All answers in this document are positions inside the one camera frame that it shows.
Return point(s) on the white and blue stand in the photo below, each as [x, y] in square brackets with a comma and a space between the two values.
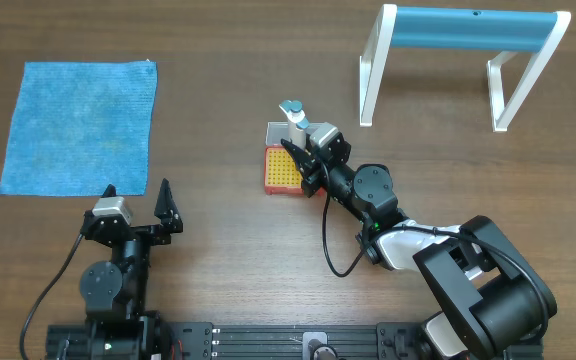
[468, 30]

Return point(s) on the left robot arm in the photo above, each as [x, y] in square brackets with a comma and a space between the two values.
[100, 285]

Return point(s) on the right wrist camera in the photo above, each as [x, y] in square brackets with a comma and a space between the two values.
[324, 134]

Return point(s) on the red and yellow tip box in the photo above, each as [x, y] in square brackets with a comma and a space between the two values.
[280, 172]

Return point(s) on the mounting rail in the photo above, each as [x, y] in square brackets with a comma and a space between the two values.
[258, 342]

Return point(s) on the white pipette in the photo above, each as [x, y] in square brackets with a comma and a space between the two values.
[296, 131]

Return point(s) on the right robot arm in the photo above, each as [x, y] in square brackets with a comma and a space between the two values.
[498, 310]

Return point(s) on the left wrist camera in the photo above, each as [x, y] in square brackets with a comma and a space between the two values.
[112, 209]

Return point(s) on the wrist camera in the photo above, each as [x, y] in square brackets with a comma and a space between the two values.
[112, 209]
[324, 134]

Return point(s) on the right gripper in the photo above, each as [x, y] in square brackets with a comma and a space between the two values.
[335, 150]

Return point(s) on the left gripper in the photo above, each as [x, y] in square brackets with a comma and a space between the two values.
[108, 232]

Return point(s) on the blue cloth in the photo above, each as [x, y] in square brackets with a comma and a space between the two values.
[78, 125]

